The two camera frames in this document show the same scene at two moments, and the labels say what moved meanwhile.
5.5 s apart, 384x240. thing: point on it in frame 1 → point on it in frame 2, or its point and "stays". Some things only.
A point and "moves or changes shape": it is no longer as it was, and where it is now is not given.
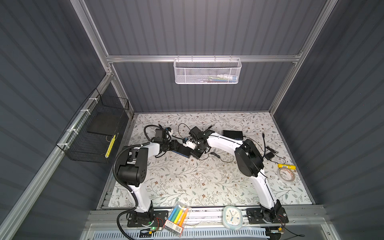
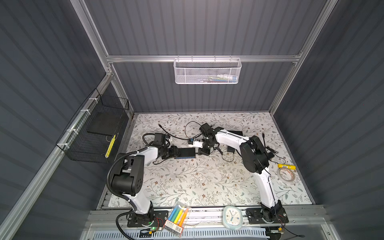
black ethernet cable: (209, 127) moves or changes shape
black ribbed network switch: (235, 134) stays
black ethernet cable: (263, 136) stays
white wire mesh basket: (207, 70) stays
